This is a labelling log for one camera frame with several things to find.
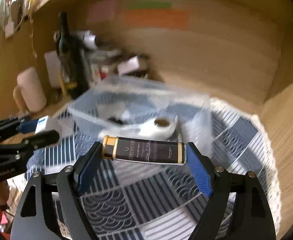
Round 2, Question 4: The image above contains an orange sticky note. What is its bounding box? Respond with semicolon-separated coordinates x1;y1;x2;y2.
121;9;189;30

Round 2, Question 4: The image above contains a yellow wooden stick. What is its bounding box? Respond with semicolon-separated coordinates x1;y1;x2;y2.
59;75;77;96

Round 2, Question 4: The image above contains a pink sticky note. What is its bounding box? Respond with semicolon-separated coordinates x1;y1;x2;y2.
86;0;116;24

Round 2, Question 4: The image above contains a white electronic thermometer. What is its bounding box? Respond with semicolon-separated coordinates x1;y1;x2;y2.
98;116;178;141

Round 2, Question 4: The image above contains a clear plastic storage box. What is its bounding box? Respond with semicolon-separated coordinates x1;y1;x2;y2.
68;75;212;157

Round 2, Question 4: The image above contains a green sticky note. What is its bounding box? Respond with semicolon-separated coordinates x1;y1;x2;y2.
126;1;173;10

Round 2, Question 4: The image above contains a small white box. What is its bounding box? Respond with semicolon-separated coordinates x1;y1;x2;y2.
35;115;62;138

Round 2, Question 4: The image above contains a white paper note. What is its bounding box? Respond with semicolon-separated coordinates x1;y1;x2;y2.
44;50;61;88

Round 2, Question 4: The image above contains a white pink open box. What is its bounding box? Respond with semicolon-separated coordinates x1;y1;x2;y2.
117;55;148;75

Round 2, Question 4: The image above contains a blue white patterned round mat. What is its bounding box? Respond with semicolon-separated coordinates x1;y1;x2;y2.
25;98;282;239

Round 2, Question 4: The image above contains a dark wine bottle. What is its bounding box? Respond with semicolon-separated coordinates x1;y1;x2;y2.
56;12;89;99

